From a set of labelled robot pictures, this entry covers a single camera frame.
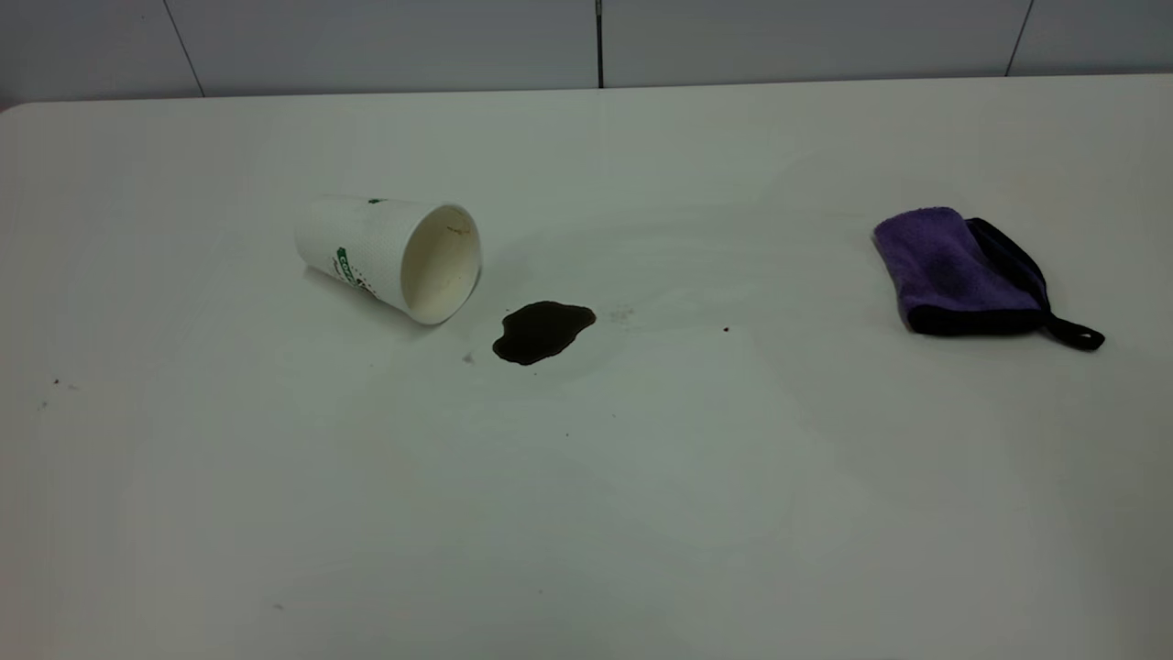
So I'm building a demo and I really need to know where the white paper coffee cup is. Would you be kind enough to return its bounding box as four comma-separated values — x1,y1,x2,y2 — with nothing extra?
294,194,484,326

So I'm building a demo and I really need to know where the purple cloth with black trim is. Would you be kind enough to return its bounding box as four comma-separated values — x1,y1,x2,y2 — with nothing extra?
872,206,1106,352

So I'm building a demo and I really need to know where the dark brown coffee spill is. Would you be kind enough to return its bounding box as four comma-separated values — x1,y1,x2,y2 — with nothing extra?
492,301,597,367

